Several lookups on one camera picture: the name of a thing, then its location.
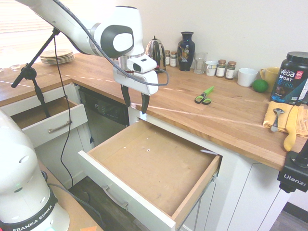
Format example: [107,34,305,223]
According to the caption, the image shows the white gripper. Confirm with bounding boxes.
[113,66,159,115]

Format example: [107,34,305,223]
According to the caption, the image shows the green black scissors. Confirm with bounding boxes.
[194,85,215,105]

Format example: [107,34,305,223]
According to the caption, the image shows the small wooden drawer white front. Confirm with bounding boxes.
[11,96,88,149]

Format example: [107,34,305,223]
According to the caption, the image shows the large wooden drawer white front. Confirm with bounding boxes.
[78,119,223,229]

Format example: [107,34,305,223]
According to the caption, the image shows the black dishwasher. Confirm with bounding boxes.
[78,86,130,145]

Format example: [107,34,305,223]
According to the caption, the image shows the stainless steel electric kettle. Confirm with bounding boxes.
[145,35,167,74]

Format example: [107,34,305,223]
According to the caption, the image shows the dark blue painted vase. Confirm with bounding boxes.
[177,31,194,72]

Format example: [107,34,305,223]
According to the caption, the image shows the clear drinking glass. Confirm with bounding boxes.
[194,52,208,75]

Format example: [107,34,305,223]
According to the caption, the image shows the cream ceramic plate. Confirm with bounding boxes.
[41,59,76,65]
[39,55,75,62]

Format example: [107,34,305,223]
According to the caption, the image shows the white kitchen base cabinet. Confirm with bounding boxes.
[128,105,296,231]
[0,83,97,191]

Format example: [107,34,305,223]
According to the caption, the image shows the small printed white cup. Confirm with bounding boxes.
[205,60,219,77]

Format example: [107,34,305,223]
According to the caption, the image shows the brown lid spice jar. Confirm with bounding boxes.
[216,59,227,78]
[225,61,237,80]

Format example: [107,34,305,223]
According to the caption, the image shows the stack of plates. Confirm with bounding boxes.
[40,49,73,59]

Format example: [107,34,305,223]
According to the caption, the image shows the plain white cup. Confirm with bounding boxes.
[237,68,259,87]

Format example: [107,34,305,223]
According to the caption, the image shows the green lime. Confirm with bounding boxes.
[252,79,269,93]

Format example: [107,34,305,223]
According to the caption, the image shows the white window blind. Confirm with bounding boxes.
[0,14,56,70]

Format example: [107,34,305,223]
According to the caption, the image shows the yellow folded cloth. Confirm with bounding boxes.
[262,101,308,138]

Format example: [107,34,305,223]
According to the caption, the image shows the yellow mug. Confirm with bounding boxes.
[259,67,281,88]

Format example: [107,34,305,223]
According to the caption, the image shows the metal spoon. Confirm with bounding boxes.
[270,108,285,132]

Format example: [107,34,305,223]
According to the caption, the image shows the black Vega protein tub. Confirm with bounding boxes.
[269,51,308,106]

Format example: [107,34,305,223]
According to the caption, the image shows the black Ulanzi clamp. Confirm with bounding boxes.
[276,151,308,193]

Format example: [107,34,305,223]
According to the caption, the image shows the black clamp pole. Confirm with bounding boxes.
[295,141,308,168]

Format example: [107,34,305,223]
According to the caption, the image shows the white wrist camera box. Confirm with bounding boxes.
[127,56,157,73]

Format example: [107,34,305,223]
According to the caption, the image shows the short silver drawer handle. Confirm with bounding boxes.
[48,120,73,134]

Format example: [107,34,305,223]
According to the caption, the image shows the grey braided robot cable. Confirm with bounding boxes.
[52,0,170,87]

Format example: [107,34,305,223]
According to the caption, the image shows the thin black stand cable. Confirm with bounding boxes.
[53,33,74,191]

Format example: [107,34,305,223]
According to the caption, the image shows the long silver drawer handle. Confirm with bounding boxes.
[101,185,129,209]

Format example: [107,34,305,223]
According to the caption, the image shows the black boom camera stand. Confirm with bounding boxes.
[11,26,61,119]

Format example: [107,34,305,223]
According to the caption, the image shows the grey base power cable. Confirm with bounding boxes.
[40,170,106,231]

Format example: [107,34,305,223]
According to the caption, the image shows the yellow handled utensil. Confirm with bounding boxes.
[283,105,299,152]

